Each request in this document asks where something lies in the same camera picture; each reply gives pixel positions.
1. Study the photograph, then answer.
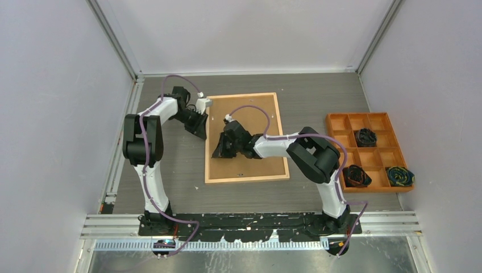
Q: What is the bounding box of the aluminium rail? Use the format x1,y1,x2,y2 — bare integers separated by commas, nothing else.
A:
80,211,423,239
99,75,145,206

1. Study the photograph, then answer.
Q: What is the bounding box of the brown fibreboard backing board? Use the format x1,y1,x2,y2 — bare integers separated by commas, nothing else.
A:
207,96,286,180

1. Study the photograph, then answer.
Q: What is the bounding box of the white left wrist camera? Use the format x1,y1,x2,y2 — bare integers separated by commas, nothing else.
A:
195,92,213,114

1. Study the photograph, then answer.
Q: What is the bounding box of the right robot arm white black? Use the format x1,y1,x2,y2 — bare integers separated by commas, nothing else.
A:
212,120,351,234

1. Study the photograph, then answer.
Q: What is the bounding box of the orange compartment tray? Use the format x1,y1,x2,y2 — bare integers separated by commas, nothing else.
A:
325,113,414,193

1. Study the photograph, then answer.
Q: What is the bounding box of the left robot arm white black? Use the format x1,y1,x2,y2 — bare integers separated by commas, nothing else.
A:
122,86,213,235

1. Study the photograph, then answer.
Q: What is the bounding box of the black red rolled tie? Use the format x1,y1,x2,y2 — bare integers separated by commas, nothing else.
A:
342,164,372,188

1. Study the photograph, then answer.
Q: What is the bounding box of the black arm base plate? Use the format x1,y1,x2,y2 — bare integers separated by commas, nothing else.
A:
137,212,362,243

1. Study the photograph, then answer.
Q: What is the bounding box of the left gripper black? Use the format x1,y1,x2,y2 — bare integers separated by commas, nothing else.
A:
172,109,209,140

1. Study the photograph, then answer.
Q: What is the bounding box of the aluminium left side rail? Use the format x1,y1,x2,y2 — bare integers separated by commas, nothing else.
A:
99,75,145,206

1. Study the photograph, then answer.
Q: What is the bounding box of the light wooden picture frame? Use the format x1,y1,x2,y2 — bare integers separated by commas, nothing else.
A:
203,92,290,185

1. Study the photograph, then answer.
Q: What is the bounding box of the aluminium front rail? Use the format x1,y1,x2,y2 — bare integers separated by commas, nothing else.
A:
80,211,423,239

